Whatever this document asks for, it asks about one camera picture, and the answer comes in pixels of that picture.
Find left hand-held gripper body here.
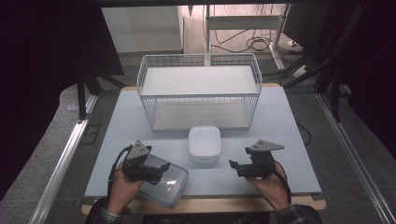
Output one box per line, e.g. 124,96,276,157
120,139,157,183

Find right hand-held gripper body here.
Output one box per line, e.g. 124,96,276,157
245,139,286,179

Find clear lid with blue rim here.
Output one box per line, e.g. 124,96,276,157
136,153,191,209

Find white plastic container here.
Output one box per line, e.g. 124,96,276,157
188,125,222,164

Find person's left hand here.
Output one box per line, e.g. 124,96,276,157
106,169,146,217

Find person's right hand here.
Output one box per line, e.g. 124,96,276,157
247,161,291,213

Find black metal stand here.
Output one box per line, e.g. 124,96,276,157
76,66,127,121
313,66,353,123

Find white power strip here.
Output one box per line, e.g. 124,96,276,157
292,64,311,79

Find white cabinet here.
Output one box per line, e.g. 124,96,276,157
101,6,185,54

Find dark monitor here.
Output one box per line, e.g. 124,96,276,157
281,3,332,51

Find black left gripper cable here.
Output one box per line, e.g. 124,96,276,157
106,144,134,200

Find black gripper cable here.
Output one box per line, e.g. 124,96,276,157
274,160,293,206
106,144,134,200

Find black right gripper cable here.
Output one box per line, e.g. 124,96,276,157
274,160,293,206

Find thin black cable loop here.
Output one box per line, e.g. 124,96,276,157
295,119,312,147

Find aluminium rail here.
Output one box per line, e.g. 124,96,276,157
314,91,396,224
27,92,99,224

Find white wire shelf rack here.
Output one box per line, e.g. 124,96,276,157
136,53,263,133

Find black floor cables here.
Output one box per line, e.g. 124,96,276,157
210,27,302,54

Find white desk frame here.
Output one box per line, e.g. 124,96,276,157
204,4,291,73

